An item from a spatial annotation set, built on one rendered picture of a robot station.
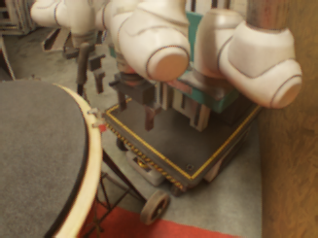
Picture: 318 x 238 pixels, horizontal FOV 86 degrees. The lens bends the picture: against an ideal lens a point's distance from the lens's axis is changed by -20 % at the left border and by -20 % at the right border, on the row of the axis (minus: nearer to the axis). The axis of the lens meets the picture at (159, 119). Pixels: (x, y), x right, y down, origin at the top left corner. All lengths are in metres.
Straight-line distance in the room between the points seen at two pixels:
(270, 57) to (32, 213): 0.56
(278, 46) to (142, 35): 0.30
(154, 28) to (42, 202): 0.35
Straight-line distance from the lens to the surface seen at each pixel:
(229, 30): 0.64
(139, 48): 0.34
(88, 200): 0.39
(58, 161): 0.43
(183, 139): 1.10
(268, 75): 0.50
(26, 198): 0.41
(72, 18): 0.74
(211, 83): 0.72
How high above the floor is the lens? 1.12
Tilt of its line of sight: 42 degrees down
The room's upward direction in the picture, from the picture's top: 2 degrees clockwise
